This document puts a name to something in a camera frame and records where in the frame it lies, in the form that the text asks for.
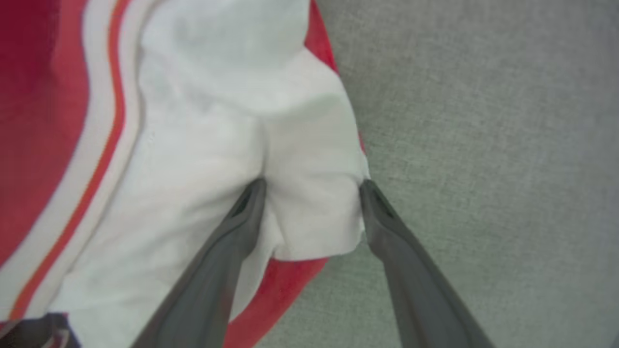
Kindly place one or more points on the red and white shorts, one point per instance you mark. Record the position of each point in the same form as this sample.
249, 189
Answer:
193, 121

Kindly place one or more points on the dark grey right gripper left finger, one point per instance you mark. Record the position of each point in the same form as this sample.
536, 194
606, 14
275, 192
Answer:
208, 290

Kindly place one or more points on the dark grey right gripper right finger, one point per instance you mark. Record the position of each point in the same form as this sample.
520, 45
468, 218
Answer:
416, 290

